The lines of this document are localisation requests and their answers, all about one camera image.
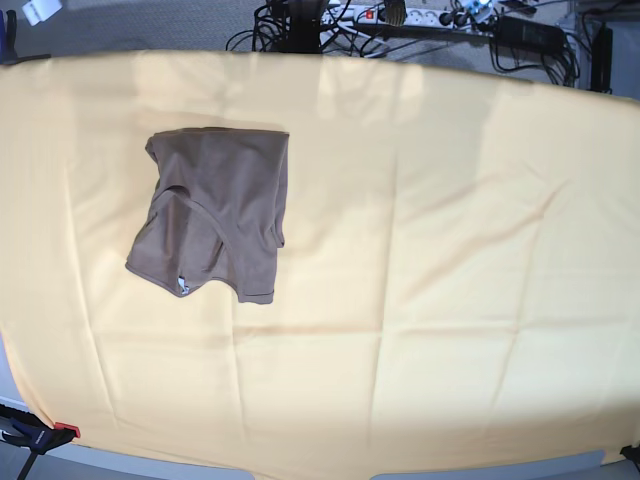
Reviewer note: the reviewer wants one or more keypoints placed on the black power adapter brick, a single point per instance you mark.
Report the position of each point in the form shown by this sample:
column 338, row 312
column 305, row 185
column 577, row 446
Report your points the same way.
column 529, row 36

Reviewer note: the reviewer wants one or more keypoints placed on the yellow tablecloth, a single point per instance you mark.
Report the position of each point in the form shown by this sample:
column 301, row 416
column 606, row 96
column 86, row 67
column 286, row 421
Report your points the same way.
column 459, row 284

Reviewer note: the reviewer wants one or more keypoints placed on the brown T-shirt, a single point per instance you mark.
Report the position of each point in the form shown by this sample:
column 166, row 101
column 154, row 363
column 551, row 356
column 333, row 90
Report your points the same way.
column 217, row 211

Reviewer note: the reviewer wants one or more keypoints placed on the white power strip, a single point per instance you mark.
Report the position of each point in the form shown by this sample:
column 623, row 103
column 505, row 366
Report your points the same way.
column 378, row 17

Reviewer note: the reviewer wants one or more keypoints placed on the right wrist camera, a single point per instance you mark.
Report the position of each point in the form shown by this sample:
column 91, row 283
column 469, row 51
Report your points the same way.
column 39, row 11

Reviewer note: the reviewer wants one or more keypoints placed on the black clamp at right corner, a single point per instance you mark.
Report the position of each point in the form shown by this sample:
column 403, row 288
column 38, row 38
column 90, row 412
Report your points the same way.
column 631, row 453

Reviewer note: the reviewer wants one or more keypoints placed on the black stand post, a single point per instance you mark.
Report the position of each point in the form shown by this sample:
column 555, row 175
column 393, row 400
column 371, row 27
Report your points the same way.
column 302, row 34

